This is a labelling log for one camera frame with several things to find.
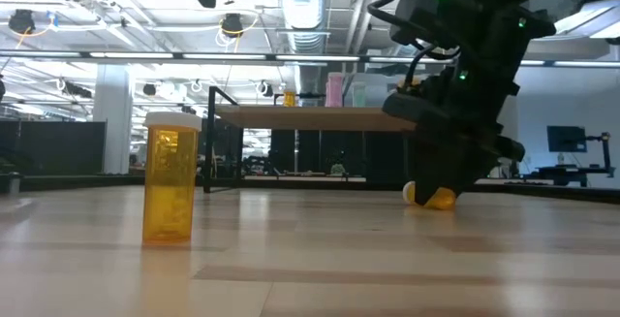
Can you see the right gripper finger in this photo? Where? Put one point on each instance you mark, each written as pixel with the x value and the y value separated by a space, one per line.
pixel 465 162
pixel 426 162

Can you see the small orange medicine bottle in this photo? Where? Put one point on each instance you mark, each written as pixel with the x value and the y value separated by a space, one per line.
pixel 289 100
pixel 443 199

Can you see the green medicine bottle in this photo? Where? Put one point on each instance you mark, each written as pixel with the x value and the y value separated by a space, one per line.
pixel 359 96

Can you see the pink medicine bottle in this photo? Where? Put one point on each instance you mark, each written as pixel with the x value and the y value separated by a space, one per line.
pixel 334 91

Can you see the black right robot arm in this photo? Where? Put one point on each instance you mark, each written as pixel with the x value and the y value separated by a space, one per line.
pixel 484 11

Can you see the wooden shelf black legs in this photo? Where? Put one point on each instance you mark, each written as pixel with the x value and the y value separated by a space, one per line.
pixel 300 118

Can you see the black ceiling device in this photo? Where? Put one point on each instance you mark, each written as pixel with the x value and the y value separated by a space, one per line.
pixel 21 21
pixel 232 25

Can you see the long ceiling light strip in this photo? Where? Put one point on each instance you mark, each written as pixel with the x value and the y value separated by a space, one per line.
pixel 223 56

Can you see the black desk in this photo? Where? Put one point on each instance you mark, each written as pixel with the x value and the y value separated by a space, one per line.
pixel 557 169

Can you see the black computer monitor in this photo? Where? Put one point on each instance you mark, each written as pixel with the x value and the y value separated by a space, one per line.
pixel 567 138

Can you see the white square column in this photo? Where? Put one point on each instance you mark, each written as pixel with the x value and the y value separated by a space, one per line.
pixel 112 123

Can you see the silver ventilation duct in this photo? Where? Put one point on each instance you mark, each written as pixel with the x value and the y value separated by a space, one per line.
pixel 302 7

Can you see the black partition wall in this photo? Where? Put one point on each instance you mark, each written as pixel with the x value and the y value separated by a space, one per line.
pixel 68 147

